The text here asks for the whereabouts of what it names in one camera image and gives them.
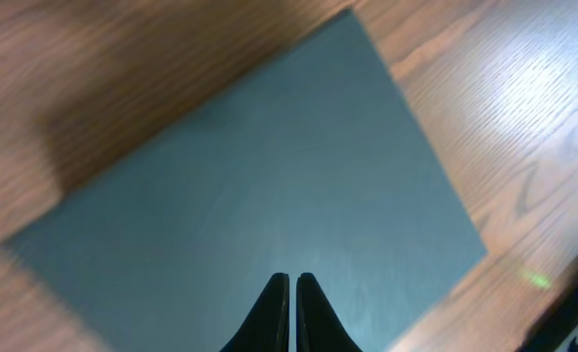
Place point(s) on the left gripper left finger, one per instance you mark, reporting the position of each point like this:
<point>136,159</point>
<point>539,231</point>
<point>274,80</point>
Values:
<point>266,326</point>

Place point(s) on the black gift box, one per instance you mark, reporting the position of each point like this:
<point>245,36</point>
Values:
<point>312,163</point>

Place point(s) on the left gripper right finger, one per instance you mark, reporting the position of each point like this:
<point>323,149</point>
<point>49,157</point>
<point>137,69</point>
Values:
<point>318,328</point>

